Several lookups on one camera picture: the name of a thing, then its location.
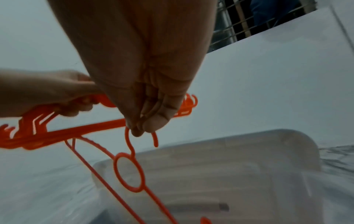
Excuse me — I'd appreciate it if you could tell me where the person's right hand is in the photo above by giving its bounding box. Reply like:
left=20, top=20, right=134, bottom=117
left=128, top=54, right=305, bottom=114
left=46, top=0, right=218, bottom=138

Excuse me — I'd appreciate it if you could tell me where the person's left hand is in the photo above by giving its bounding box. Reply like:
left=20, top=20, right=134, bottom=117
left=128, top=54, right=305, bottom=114
left=0, top=68, right=103, bottom=118

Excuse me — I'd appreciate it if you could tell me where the bundle of orange hangers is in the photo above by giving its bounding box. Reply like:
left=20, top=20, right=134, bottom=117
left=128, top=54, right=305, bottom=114
left=0, top=77, right=199, bottom=151

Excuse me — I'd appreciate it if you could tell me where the single orange plastic hanger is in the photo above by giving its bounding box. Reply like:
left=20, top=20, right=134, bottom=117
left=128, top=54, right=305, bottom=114
left=64, top=126, right=181, bottom=224

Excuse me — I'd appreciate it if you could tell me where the clear plastic storage bin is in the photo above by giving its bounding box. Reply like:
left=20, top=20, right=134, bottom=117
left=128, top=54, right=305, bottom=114
left=91, top=128, right=325, bottom=224

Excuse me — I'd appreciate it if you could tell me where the metal wire rack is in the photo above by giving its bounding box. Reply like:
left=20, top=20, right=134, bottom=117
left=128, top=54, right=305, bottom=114
left=209, top=0, right=317, bottom=53

